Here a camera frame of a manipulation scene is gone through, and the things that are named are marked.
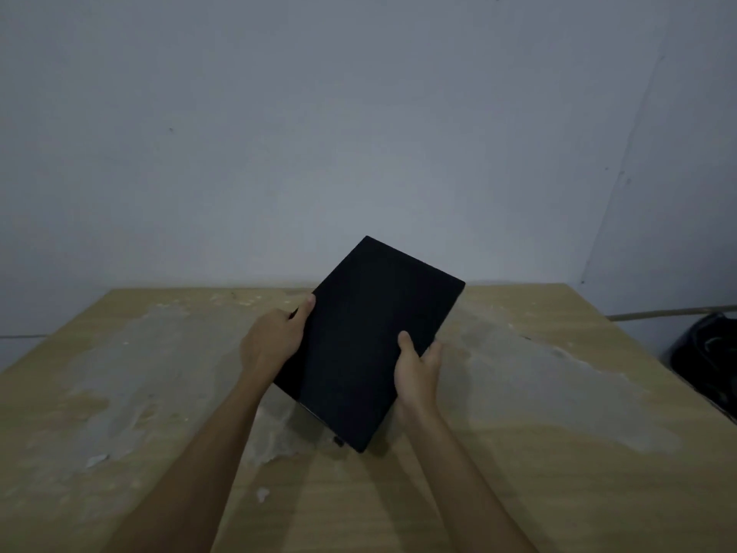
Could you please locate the person's right hand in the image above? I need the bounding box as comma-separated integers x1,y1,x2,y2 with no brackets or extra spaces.
393,331,443,428

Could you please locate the person's left hand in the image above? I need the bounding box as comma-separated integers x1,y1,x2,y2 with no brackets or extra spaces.
240,293,317,389

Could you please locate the black notebook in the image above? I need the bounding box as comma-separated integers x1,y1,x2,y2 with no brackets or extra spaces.
273,236,466,454

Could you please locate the person's left forearm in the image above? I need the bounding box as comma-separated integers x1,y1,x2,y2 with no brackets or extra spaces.
101,374,271,553

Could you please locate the person's right forearm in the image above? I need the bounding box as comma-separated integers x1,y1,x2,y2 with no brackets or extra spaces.
395,410,539,553

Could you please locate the black bag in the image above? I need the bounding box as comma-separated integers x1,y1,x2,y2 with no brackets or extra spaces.
668,312,737,426

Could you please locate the beige cable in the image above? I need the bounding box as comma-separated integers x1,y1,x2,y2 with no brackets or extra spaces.
608,305,737,322

